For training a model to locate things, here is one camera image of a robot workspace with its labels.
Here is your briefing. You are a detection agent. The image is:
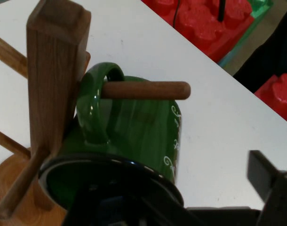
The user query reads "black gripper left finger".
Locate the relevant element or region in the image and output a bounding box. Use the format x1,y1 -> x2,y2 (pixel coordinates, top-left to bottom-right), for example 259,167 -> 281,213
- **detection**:
63,181 -> 196,226

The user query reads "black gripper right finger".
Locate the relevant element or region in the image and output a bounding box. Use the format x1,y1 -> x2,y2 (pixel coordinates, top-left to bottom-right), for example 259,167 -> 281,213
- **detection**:
246,150 -> 287,226

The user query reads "green enamel mug white lettering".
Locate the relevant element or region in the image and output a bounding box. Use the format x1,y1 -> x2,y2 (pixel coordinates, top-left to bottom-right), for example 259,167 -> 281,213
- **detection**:
38,61 -> 185,212

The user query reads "large red toy block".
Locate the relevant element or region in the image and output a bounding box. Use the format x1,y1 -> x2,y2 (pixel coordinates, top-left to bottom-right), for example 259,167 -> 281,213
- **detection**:
253,73 -> 287,128
141,0 -> 255,64

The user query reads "wooden mug tree stand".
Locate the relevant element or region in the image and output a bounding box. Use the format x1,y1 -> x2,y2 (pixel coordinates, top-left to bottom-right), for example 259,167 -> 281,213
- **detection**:
0,0 -> 191,226

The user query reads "black fabric object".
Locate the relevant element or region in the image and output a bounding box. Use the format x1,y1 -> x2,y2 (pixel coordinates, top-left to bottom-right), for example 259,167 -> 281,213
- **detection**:
232,0 -> 287,94

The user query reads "green toy block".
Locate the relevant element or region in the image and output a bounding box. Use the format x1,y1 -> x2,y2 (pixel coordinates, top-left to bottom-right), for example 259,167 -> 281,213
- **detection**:
250,0 -> 275,19

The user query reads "black tripod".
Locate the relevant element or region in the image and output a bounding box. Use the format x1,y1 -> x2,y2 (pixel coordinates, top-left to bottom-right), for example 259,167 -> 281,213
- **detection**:
217,0 -> 227,22

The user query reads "thin black tripod cable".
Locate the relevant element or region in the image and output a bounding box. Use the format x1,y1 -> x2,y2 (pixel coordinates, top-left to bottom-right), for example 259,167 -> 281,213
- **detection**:
172,0 -> 182,27

